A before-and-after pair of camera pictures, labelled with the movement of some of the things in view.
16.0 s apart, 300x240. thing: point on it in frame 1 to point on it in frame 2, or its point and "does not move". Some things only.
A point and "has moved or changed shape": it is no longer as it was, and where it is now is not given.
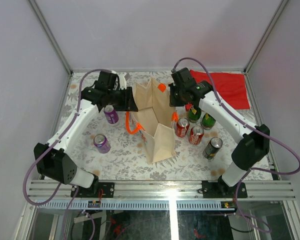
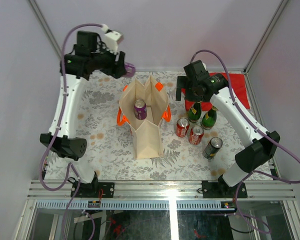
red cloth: (230, 87) does not move
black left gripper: (129, 104) to (115, 69)
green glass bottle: (194, 113) does not move
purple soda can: (102, 144) to (130, 69)
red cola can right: (196, 135) does not move
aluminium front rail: (164, 190) does not move
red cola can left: (182, 127) does not move
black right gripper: (173, 103) to (181, 81)
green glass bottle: (208, 121) does not move
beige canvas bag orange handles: (155, 118) has moved or changed shape
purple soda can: (111, 114) to (140, 109)
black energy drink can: (213, 145) does not move
